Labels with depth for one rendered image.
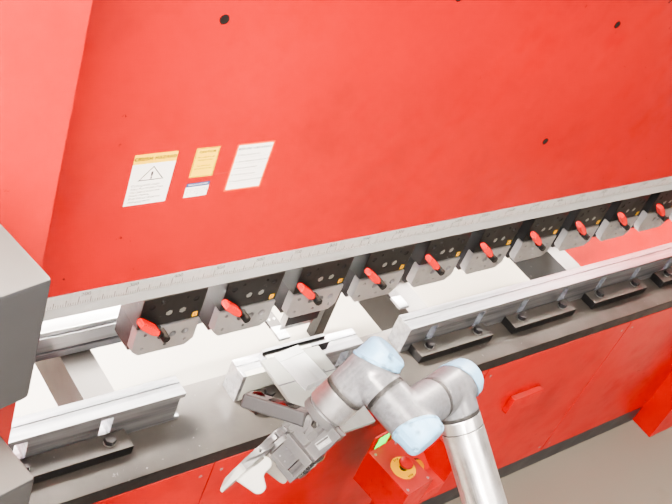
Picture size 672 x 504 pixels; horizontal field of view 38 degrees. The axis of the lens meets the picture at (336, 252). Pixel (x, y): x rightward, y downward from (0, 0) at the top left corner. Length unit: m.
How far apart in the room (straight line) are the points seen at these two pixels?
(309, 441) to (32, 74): 0.76
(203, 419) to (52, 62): 1.36
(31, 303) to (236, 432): 1.39
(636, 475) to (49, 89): 3.45
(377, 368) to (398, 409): 0.07
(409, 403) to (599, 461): 2.74
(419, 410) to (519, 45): 0.91
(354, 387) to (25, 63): 0.73
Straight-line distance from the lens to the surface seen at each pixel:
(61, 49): 1.26
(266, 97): 1.79
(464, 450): 1.70
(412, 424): 1.58
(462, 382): 1.68
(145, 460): 2.34
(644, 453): 4.47
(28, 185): 1.37
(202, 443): 2.40
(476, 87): 2.17
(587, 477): 4.19
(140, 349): 2.12
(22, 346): 1.16
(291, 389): 2.41
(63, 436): 2.26
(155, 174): 1.77
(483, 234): 2.62
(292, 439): 1.64
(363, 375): 1.60
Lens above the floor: 2.70
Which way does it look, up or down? 36 degrees down
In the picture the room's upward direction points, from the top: 23 degrees clockwise
